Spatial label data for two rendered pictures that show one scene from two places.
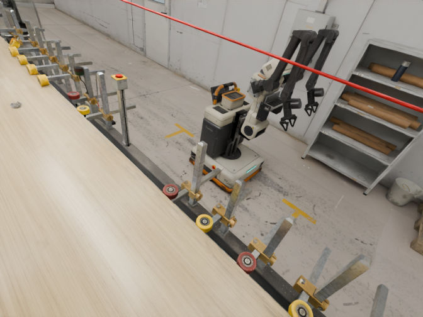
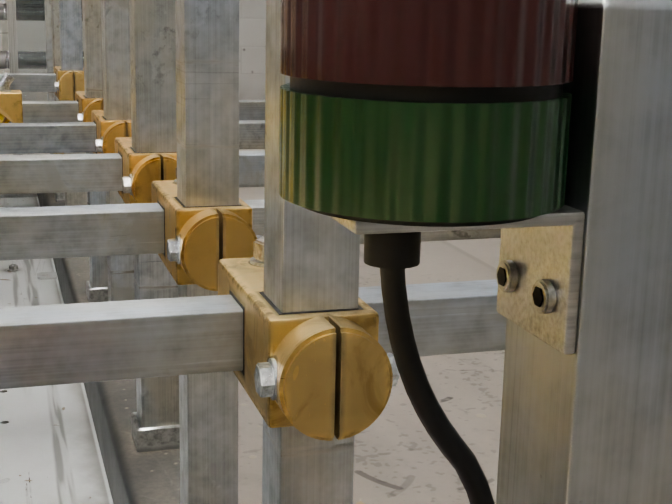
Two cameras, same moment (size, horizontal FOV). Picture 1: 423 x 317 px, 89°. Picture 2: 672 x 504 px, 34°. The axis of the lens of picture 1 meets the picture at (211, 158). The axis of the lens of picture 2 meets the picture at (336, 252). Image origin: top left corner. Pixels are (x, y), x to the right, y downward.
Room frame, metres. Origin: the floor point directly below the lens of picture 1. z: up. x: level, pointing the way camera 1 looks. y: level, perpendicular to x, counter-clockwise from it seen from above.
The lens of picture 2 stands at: (1.33, 0.97, 1.11)
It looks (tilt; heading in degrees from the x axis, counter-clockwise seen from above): 13 degrees down; 37
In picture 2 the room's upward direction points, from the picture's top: 1 degrees clockwise
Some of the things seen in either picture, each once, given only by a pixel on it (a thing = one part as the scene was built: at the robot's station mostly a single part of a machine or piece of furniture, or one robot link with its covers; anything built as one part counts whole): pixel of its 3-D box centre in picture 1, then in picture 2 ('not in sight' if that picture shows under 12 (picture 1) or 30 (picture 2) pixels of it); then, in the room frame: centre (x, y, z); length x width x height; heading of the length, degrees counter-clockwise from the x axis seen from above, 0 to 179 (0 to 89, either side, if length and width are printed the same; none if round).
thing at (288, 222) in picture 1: (270, 248); not in sight; (0.54, -0.35, 0.88); 0.04 x 0.04 x 0.48; 54
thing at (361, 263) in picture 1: (329, 287); not in sight; (0.40, -0.55, 0.93); 0.04 x 0.04 x 0.48; 54
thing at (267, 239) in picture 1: (264, 243); not in sight; (0.61, -0.35, 0.81); 0.43 x 0.03 x 0.04; 144
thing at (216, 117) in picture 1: (228, 125); not in sight; (2.06, -0.11, 0.59); 0.55 x 0.34 x 0.83; 144
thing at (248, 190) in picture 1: (227, 209); not in sight; (0.75, -0.14, 0.83); 0.43 x 0.03 x 0.04; 144
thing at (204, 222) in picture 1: (203, 227); not in sight; (0.59, -0.03, 0.85); 0.08 x 0.08 x 0.11
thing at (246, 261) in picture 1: (244, 266); not in sight; (0.45, -0.23, 0.85); 0.08 x 0.08 x 0.11
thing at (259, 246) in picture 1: (262, 251); not in sight; (0.56, -0.33, 0.81); 0.14 x 0.06 x 0.05; 54
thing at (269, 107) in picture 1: (270, 105); not in sight; (1.83, -0.42, 0.99); 0.28 x 0.16 x 0.22; 144
